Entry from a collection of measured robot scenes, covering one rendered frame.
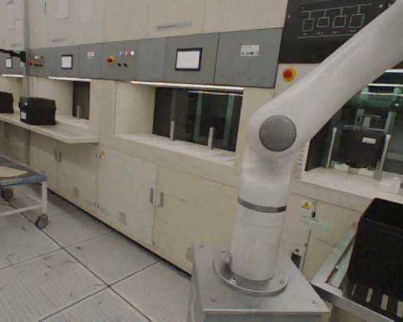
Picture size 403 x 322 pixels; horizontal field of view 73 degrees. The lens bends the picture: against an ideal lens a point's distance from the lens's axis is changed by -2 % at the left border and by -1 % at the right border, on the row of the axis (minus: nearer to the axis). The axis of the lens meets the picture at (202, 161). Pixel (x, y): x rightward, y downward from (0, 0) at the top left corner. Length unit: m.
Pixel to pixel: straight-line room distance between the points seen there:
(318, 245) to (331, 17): 1.01
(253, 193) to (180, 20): 1.43
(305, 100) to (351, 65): 0.12
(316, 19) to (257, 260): 1.08
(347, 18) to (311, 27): 0.14
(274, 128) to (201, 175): 1.16
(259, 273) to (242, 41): 1.17
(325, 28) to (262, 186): 0.93
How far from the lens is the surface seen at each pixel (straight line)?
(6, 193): 3.45
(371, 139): 1.82
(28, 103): 3.07
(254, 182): 0.63
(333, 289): 0.80
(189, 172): 1.73
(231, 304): 0.65
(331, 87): 0.62
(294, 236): 1.46
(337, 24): 1.40
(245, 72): 1.51
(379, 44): 0.66
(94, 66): 2.56
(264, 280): 0.72
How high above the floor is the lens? 1.16
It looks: 12 degrees down
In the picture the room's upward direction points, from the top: 6 degrees clockwise
